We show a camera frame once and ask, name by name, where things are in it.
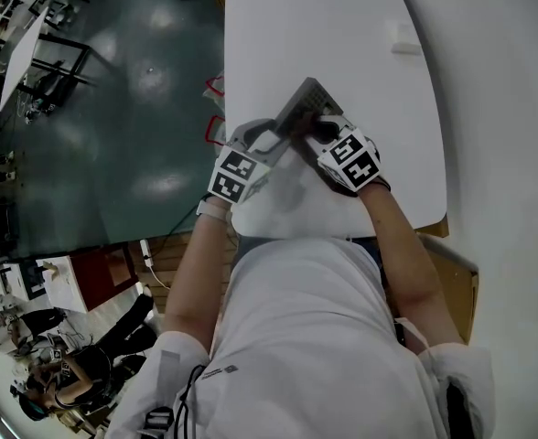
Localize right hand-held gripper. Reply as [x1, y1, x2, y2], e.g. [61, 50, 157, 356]
[304, 112, 382, 194]

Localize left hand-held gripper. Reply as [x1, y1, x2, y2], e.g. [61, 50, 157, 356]
[207, 119, 293, 205]

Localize dark red cloth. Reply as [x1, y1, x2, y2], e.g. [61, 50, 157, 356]
[289, 110, 325, 155]

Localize grey keypad device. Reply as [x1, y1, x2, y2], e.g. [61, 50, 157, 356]
[273, 76, 344, 144]

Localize person's right forearm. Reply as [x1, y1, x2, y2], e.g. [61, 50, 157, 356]
[360, 183, 462, 354]

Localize person's left forearm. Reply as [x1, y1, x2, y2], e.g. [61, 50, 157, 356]
[163, 215, 233, 351]

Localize white wristband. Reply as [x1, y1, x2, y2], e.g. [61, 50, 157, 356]
[195, 198, 231, 221]

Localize small white packet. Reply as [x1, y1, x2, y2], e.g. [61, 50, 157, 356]
[384, 18, 422, 57]

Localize wooden slat pallet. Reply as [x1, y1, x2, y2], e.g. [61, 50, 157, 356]
[129, 230, 238, 315]

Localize cardboard piece under table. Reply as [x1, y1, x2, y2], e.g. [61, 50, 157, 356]
[414, 215, 451, 240]

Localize flat cardboard sheet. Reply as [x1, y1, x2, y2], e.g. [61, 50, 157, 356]
[414, 230, 480, 345]

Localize person's white shirt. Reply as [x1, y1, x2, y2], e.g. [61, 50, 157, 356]
[106, 235, 497, 439]

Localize dark red cabinet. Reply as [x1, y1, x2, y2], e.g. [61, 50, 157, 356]
[70, 243, 137, 313]

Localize white cabinet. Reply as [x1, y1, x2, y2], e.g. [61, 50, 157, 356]
[3, 256, 87, 313]

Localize white table with black legs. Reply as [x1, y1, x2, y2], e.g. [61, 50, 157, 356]
[0, 6, 91, 113]

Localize white cable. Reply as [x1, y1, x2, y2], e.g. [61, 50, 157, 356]
[147, 265, 174, 292]

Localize black cord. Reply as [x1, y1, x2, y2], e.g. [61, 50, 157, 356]
[172, 363, 206, 439]

